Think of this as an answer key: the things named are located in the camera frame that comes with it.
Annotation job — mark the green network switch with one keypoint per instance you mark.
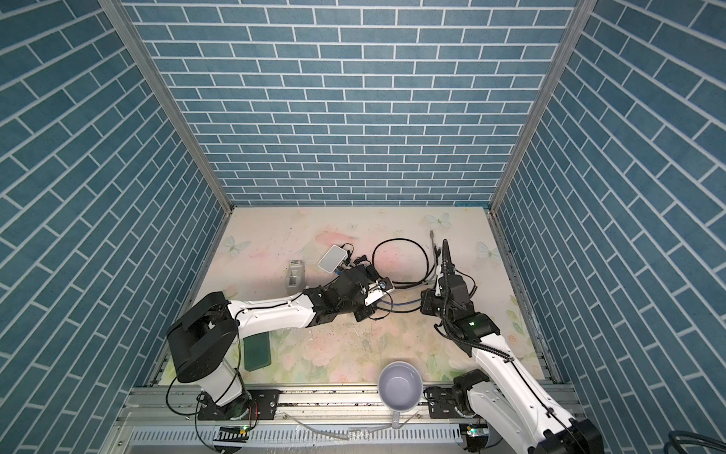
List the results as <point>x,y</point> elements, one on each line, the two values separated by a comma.
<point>257,352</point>

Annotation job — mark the white network switch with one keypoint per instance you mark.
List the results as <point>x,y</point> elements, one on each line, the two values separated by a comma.
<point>332,259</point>

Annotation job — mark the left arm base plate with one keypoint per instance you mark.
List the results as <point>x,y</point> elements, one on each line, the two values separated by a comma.
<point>251,406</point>

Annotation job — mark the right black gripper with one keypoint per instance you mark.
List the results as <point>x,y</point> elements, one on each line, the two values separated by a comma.
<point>426,300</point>

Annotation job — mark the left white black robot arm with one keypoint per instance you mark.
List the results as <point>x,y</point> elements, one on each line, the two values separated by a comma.
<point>200,339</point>

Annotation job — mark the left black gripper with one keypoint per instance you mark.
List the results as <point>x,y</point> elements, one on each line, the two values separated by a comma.
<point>367,312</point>

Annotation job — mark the aluminium frame rail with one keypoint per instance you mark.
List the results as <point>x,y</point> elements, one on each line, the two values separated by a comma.
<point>309,419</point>

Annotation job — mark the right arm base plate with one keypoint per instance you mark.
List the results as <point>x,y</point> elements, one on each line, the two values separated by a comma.
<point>439,403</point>

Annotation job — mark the lavender mug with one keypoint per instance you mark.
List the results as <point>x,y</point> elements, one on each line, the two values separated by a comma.
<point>400,387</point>

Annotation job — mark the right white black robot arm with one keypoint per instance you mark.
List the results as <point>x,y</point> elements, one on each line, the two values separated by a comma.
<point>501,391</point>

